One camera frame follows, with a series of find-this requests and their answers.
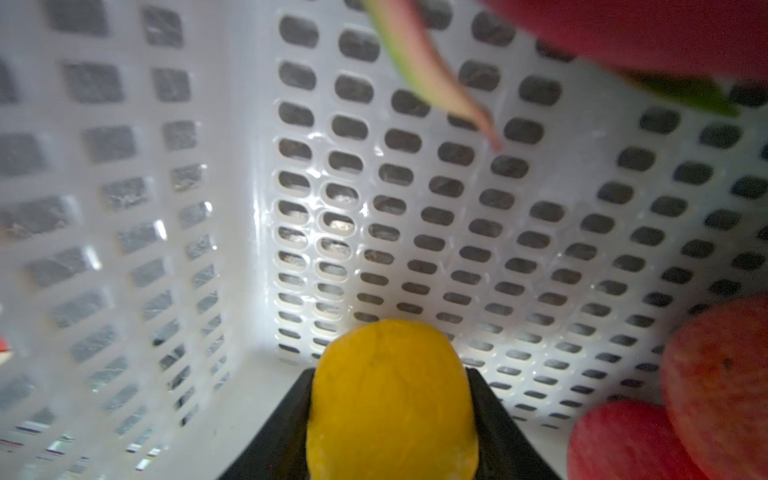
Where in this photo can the red dragon fruit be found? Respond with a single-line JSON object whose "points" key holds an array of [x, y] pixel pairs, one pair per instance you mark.
{"points": [[673, 49]]}

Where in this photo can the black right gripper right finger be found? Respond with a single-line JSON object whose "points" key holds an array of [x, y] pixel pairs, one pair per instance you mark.
{"points": [[504, 451]]}

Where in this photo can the small red apple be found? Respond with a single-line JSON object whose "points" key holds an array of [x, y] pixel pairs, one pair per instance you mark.
{"points": [[627, 439]]}

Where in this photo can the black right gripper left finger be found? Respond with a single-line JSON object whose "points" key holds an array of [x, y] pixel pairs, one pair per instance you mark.
{"points": [[278, 450]]}

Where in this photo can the yellow lemon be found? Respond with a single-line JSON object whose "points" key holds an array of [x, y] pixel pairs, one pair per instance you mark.
{"points": [[391, 400]]}

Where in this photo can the red apple front basket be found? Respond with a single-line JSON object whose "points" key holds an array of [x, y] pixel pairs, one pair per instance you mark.
{"points": [[714, 382]]}

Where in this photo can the white plastic basket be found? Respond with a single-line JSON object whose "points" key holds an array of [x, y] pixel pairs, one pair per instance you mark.
{"points": [[198, 197]]}

